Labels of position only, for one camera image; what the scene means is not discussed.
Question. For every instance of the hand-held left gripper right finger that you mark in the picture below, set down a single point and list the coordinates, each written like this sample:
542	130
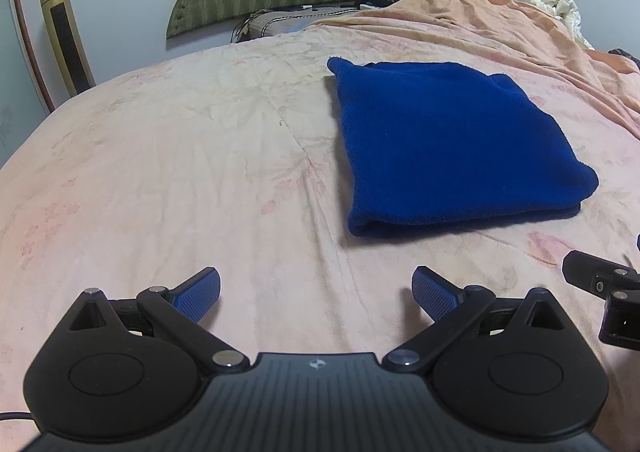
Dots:
432	292

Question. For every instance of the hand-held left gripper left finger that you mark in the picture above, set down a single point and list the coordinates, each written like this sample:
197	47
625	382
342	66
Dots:
197	294

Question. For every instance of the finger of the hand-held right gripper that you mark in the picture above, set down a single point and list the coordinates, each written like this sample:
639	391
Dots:
585	269
622	319

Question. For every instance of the blue beaded sweater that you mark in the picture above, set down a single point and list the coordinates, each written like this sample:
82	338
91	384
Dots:
450	147

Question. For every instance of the dark patterned cloth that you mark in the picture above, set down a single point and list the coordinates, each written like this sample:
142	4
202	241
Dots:
625	57

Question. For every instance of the orange blanket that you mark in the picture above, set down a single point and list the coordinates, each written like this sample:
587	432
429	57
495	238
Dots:
500	17

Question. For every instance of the cream crumpled cloth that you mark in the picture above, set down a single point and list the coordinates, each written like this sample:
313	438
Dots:
555	0

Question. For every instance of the brown patterned pillow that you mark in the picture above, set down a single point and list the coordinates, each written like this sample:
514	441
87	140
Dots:
270	22

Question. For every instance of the gold tower air conditioner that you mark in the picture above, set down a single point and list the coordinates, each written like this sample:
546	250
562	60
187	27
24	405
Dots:
65	37

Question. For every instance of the brown wooden door frame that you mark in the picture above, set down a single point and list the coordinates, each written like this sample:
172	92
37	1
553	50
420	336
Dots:
45	95

